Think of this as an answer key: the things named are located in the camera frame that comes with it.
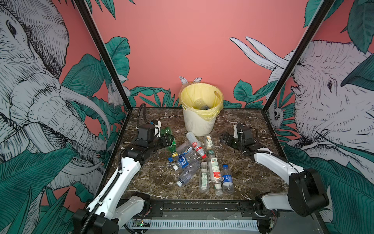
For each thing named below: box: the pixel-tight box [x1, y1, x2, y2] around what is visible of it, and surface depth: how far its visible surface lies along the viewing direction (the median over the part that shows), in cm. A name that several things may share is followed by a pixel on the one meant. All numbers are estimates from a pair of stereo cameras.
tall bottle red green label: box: [207, 150, 224, 196], surface depth 83 cm
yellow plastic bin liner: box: [178, 82, 225, 121], surface depth 97 cm
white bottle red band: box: [186, 131, 207, 159], surface depth 95 cm
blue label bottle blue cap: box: [222, 164, 235, 195], surface depth 81 cm
